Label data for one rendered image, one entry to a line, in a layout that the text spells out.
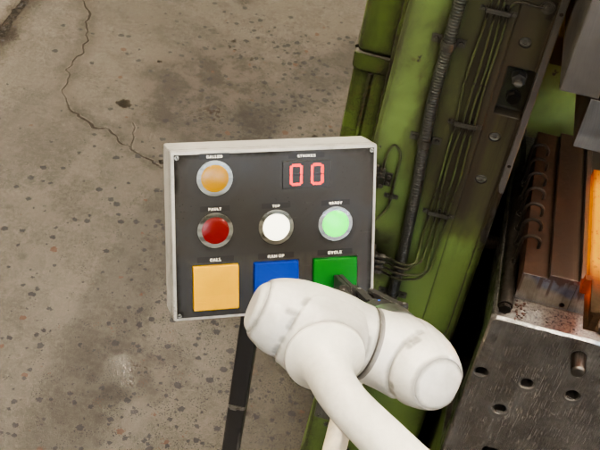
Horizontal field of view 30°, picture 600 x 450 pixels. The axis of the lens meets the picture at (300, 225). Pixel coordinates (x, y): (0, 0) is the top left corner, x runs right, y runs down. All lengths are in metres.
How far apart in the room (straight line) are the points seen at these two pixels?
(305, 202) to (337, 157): 0.09
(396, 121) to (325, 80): 2.01
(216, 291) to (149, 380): 1.18
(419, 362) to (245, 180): 0.50
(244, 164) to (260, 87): 2.15
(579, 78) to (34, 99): 2.39
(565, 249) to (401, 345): 0.68
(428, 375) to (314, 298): 0.17
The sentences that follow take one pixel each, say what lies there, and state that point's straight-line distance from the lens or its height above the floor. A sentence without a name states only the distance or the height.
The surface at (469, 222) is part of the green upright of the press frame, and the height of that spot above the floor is 0.94.
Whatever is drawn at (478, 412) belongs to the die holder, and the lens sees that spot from 2.21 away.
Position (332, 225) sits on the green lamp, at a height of 1.09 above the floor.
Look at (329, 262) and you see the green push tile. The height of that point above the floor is 1.04.
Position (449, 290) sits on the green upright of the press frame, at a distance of 2.27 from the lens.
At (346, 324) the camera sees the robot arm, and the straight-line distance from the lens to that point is 1.40.
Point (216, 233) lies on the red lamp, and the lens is 1.79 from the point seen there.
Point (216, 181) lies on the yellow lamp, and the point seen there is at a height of 1.16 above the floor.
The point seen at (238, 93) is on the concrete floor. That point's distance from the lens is 3.89.
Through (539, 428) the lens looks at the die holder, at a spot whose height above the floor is 0.65.
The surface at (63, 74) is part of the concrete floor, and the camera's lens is 3.92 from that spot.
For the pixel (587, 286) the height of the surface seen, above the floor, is 1.00.
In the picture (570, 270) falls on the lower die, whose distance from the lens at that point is 2.04.
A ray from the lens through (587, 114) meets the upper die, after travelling 1.79.
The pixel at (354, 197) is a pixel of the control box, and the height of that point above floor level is 1.13.
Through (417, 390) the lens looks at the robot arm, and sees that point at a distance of 1.44.
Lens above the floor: 2.34
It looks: 43 degrees down
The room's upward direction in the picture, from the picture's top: 10 degrees clockwise
